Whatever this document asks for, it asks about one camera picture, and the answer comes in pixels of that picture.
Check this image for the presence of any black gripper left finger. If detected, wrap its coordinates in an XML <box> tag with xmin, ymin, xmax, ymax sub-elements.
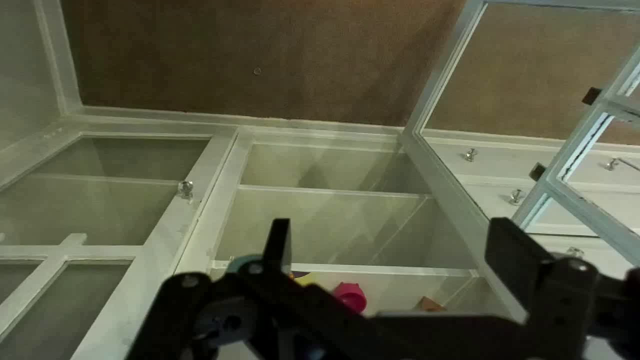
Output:
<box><xmin>262</xmin><ymin>219</ymin><xmax>293</xmax><ymax>272</ymax></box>

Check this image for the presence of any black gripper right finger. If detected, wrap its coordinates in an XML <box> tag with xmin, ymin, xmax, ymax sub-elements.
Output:
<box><xmin>485</xmin><ymin>219</ymin><xmax>555</xmax><ymax>327</ymax></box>

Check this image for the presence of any pink plastic cup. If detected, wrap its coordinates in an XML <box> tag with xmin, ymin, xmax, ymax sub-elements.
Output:
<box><xmin>332</xmin><ymin>282</ymin><xmax>369</xmax><ymax>314</ymax></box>

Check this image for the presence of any white glass cabinet door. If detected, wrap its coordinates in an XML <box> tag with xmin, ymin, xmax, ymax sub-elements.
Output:
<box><xmin>401</xmin><ymin>0</ymin><xmax>640</xmax><ymax>327</ymax></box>

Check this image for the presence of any white wooden cabinet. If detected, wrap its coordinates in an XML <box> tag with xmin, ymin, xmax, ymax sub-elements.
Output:
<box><xmin>0</xmin><ymin>106</ymin><xmax>640</xmax><ymax>360</ymax></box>

